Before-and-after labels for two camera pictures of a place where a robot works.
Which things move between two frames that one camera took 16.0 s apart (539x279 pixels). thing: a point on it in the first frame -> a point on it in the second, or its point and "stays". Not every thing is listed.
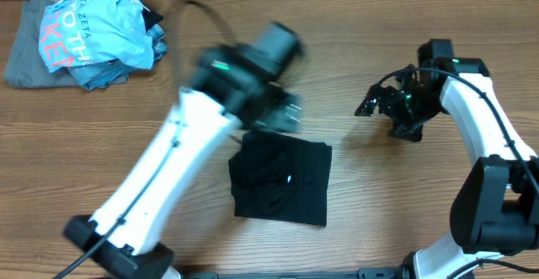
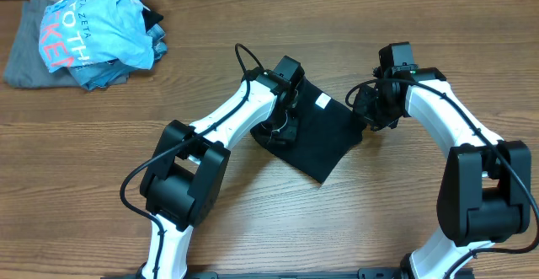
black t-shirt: [281, 178] -> [328, 133]
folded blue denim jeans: [97, 75] stays
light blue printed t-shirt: [98, 19] stays
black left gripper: [286, 113] stays
